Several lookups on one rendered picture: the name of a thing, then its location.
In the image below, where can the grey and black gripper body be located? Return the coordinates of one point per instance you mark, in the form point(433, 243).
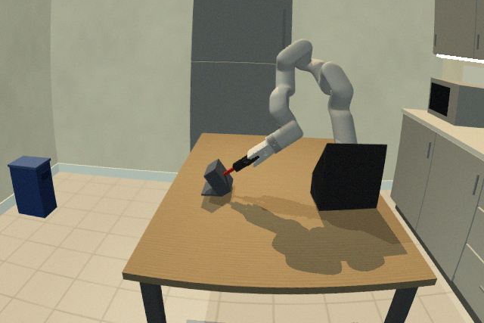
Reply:
point(263, 150)

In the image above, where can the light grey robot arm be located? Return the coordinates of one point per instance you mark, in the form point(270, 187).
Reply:
point(332, 81)

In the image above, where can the red peg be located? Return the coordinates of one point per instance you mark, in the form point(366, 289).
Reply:
point(228, 171)

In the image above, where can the dark grey sloped panel with hole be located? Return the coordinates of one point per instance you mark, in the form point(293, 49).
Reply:
point(217, 183)

